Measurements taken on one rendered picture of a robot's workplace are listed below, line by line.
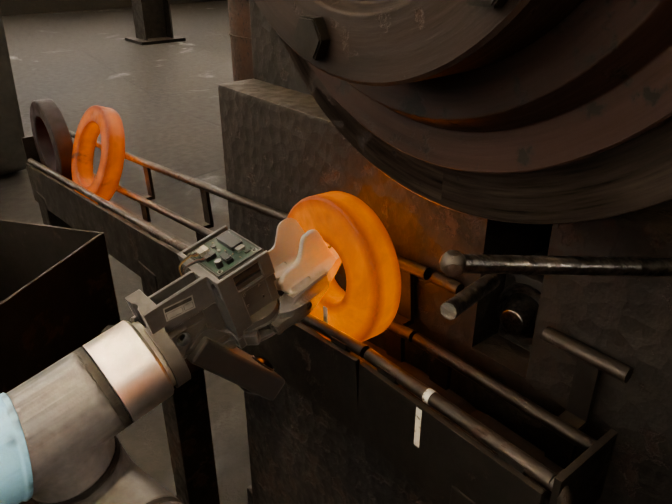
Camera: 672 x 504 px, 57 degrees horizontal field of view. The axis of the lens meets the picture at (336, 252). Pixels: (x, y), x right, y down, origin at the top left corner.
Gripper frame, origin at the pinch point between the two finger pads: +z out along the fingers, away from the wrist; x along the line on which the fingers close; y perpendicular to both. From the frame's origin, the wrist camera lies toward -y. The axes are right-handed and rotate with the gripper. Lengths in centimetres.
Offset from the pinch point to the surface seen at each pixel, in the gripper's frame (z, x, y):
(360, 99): -1.4, -10.5, 18.9
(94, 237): -15.2, 28.1, -0.1
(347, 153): 7.2, 4.4, 6.4
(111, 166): -1, 64, -8
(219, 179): 78, 210, -97
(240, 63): 124, 243, -63
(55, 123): -2, 85, -3
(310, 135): 7.3, 10.7, 7.0
